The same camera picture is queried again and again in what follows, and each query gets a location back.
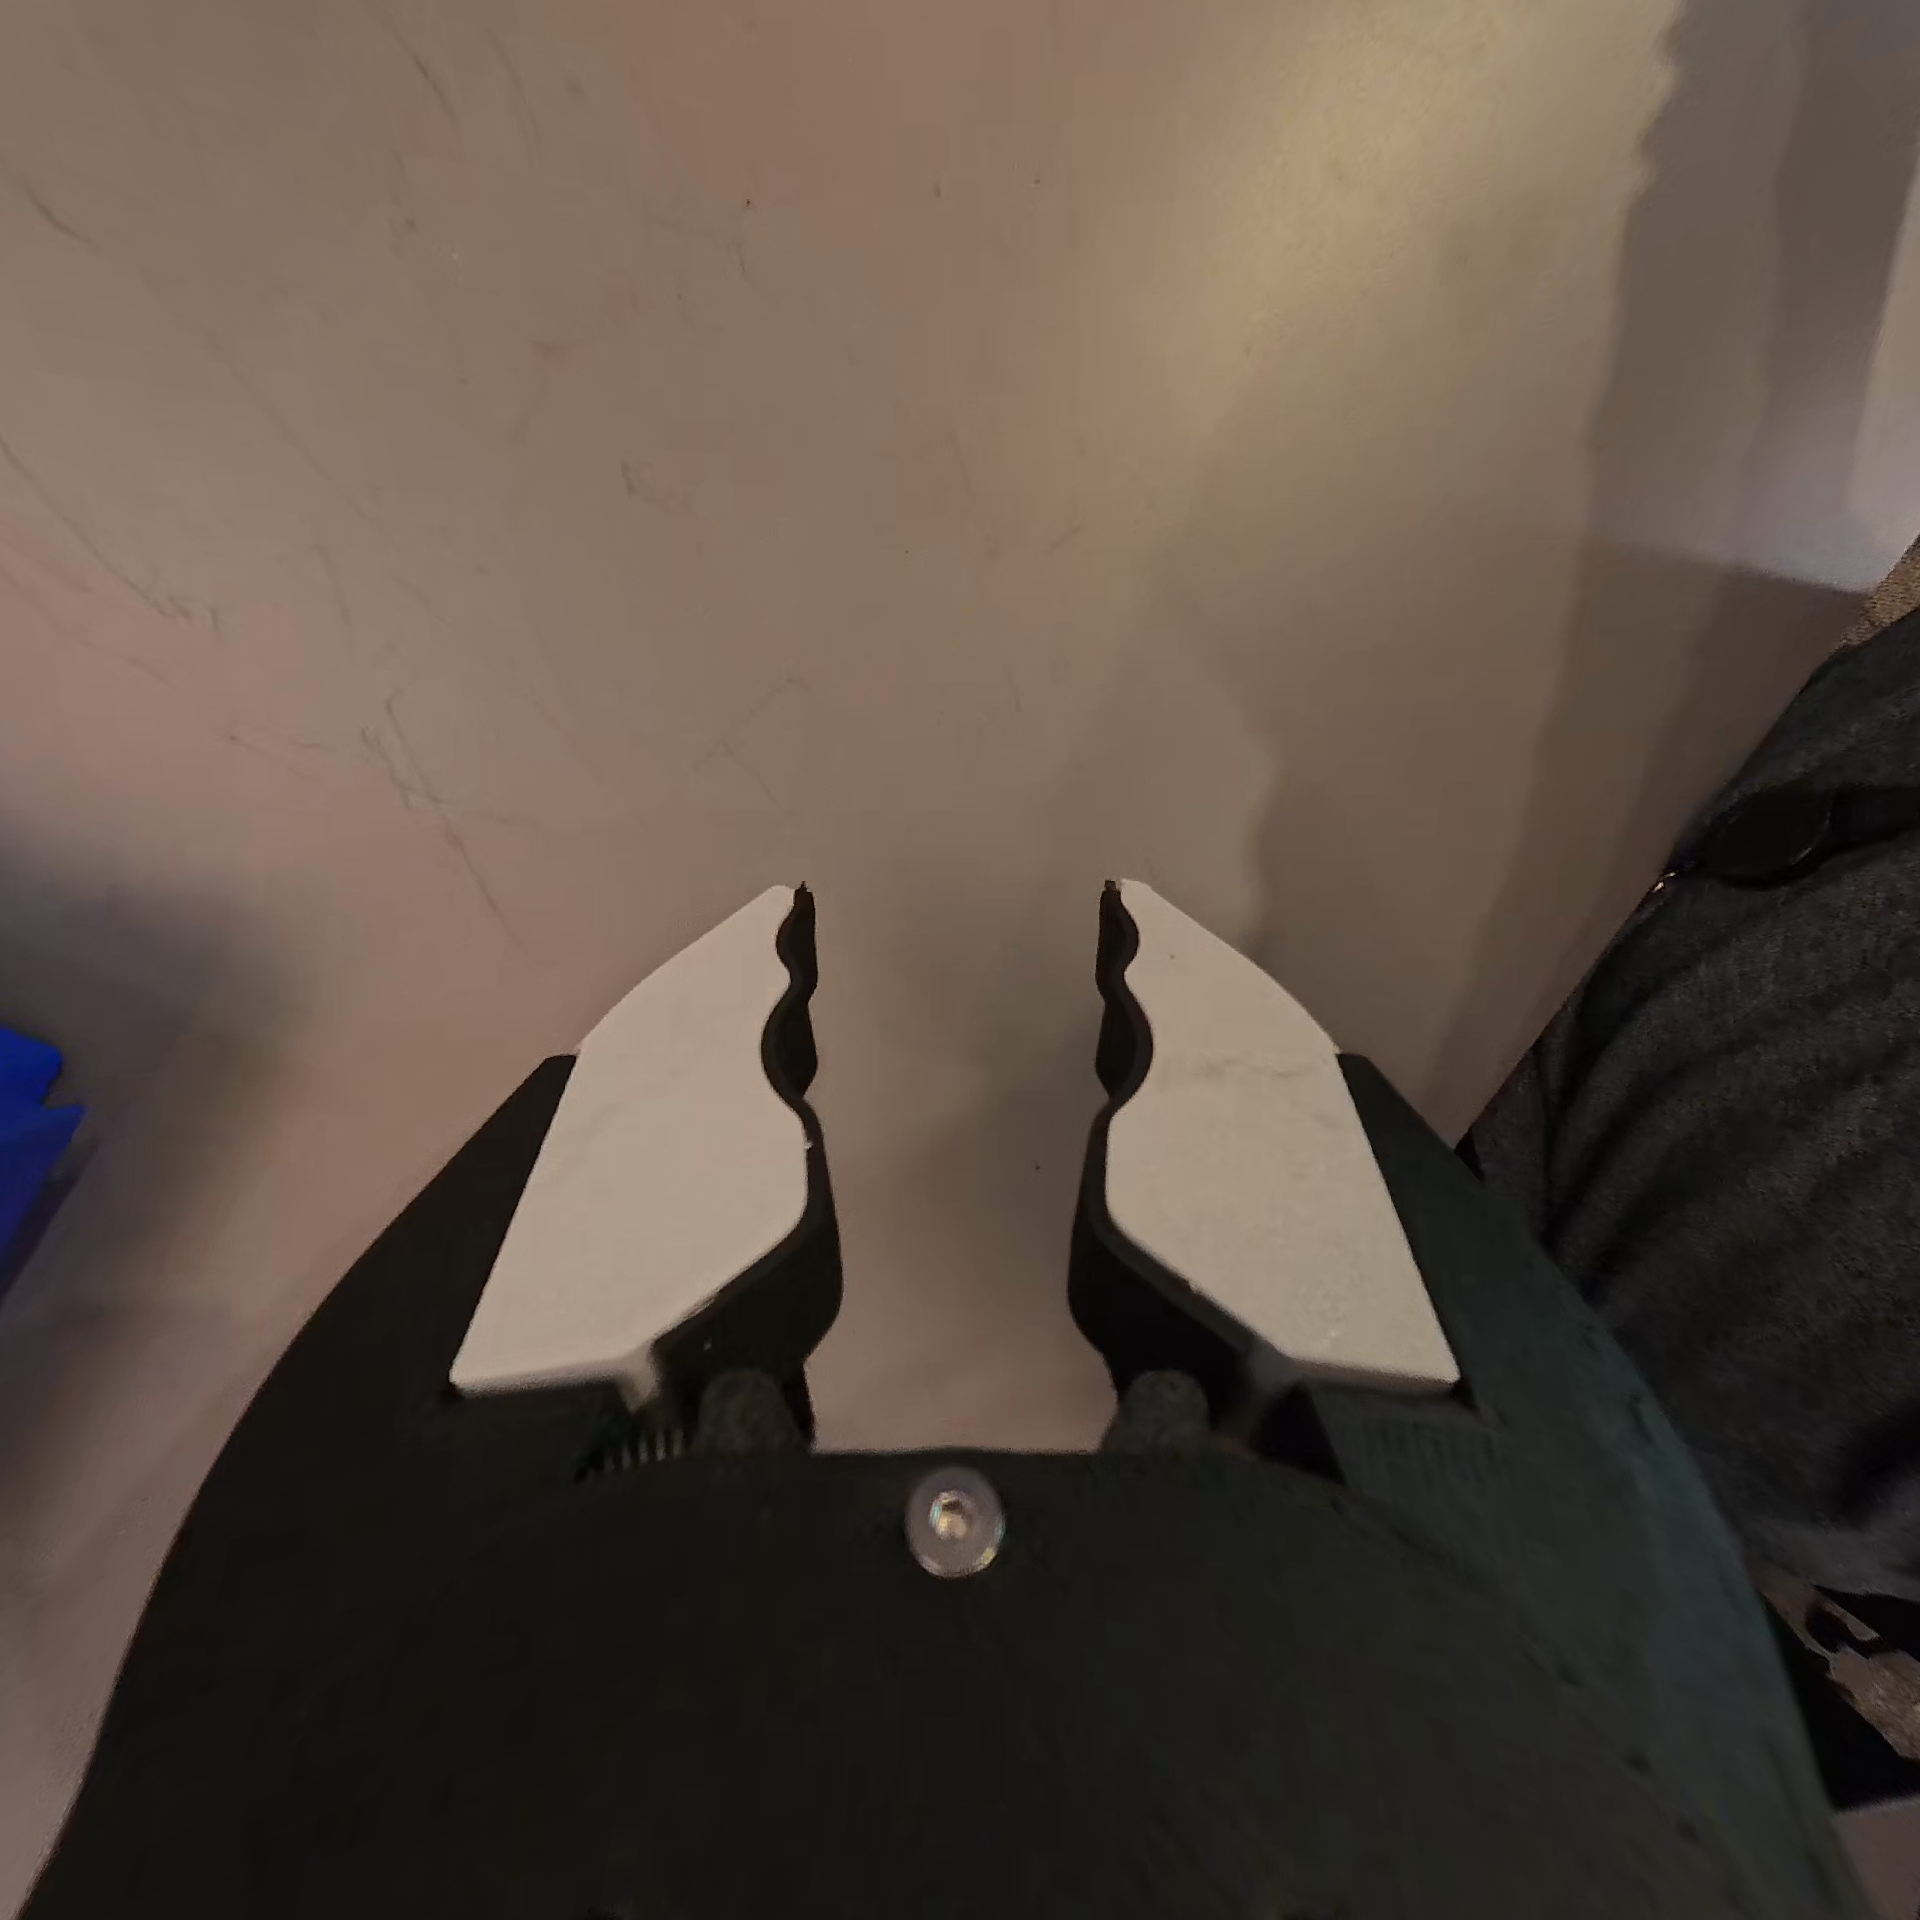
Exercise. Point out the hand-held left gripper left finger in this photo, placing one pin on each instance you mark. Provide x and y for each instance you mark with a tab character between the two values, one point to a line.
645	1200

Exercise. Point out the black round button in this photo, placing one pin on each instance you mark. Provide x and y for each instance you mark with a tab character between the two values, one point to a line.
1759	838

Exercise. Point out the grey sweater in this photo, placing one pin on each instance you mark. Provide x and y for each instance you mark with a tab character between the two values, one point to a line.
1723	1171

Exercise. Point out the blue plastic bin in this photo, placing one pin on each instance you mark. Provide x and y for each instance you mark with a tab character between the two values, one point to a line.
30	1141

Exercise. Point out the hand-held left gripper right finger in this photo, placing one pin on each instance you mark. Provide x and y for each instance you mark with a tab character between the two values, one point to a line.
1277	1200

